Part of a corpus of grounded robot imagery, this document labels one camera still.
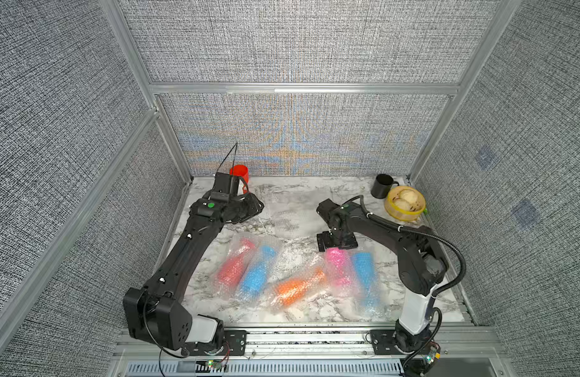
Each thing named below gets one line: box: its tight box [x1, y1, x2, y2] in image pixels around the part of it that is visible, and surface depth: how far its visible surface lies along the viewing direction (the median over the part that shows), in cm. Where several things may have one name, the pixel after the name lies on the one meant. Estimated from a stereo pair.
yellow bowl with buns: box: [384, 185, 426, 222], surface depth 106 cm
